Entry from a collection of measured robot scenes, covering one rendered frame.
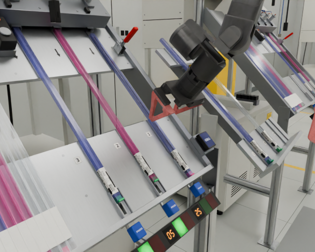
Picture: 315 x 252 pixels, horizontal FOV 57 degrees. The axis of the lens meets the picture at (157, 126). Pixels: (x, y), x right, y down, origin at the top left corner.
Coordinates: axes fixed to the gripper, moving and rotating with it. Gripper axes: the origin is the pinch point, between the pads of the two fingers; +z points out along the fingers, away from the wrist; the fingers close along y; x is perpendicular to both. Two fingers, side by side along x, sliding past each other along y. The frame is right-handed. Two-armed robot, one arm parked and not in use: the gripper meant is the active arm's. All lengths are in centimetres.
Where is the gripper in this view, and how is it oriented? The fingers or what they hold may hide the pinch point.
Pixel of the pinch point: (164, 113)
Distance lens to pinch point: 72.9
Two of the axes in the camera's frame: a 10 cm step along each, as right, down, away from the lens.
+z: -5.3, 5.8, 6.2
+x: 5.6, 7.8, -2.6
